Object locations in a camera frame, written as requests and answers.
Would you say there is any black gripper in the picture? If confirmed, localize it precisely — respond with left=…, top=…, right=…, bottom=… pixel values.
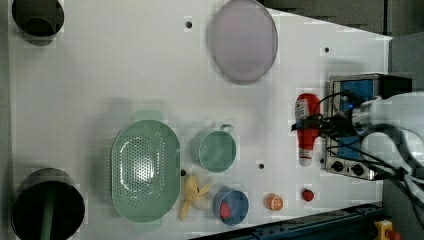
left=291, top=111, right=356, bottom=138

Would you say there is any red plush ketchup bottle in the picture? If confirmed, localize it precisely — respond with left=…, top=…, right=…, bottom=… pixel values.
left=295, top=93, right=320, bottom=166

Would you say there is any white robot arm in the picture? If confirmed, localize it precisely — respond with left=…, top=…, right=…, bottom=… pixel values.
left=291, top=90, right=423, bottom=207

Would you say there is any grey round plate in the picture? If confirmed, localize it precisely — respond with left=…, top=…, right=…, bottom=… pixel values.
left=209, top=0, right=278, bottom=82

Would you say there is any silver toaster oven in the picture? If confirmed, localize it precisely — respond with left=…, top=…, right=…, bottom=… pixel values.
left=321, top=73, right=412, bottom=181

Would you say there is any red strawberry toy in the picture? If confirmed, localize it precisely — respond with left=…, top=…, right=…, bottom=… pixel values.
left=302, top=189, right=314, bottom=202

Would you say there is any orange slice toy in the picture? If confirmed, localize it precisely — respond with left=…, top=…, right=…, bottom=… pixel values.
left=265, top=194, right=284, bottom=211

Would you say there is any blue bowl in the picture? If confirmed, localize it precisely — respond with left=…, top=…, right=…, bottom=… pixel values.
left=213, top=186, right=249, bottom=226

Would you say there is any yellow red emergency button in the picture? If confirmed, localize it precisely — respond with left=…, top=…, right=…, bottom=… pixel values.
left=374, top=220, right=402, bottom=240

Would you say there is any red toy in bowl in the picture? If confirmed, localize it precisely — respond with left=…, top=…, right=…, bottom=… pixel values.
left=219, top=201, right=231, bottom=220

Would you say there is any yellow plush banana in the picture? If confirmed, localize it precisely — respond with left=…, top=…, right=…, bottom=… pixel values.
left=179, top=175, right=211, bottom=221

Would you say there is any green perforated colander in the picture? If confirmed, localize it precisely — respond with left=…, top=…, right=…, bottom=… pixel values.
left=111, top=120, right=181, bottom=223

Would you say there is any black cylinder bottom left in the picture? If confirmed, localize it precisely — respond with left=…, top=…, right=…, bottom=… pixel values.
left=11, top=168, right=85, bottom=240

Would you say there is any black cylinder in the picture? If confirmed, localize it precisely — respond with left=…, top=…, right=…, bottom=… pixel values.
left=11, top=168, right=85, bottom=240
left=11, top=0, right=65, bottom=37

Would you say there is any black cylinder top left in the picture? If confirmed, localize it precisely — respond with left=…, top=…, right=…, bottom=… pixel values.
left=11, top=0, right=65, bottom=37

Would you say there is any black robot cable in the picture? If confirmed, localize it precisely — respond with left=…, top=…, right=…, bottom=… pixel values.
left=311, top=91, right=424, bottom=228

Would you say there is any green cup with handle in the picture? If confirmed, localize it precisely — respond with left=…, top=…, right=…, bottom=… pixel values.
left=190, top=124, right=237, bottom=173

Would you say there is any blue metal rail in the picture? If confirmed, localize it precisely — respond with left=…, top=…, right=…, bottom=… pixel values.
left=191, top=204, right=385, bottom=240

